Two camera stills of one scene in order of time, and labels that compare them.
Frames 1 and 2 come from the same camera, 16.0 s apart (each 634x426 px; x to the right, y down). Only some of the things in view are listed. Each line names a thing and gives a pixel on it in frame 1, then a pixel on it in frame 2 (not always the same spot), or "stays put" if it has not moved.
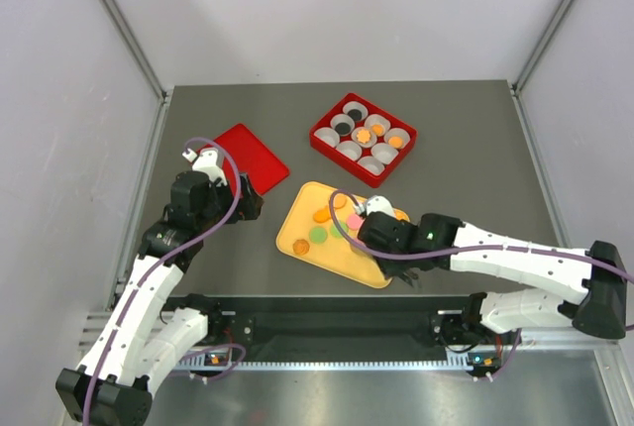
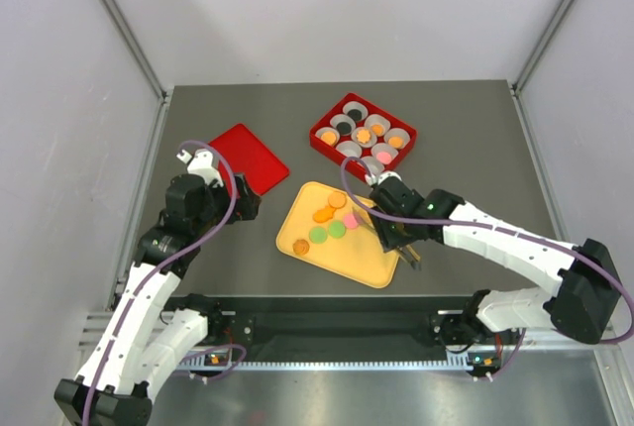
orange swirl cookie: x=364 y=136 stays put
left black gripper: x=250 y=203 stays put
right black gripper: x=392 y=267 -> x=390 y=240
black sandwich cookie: x=343 y=128 stays put
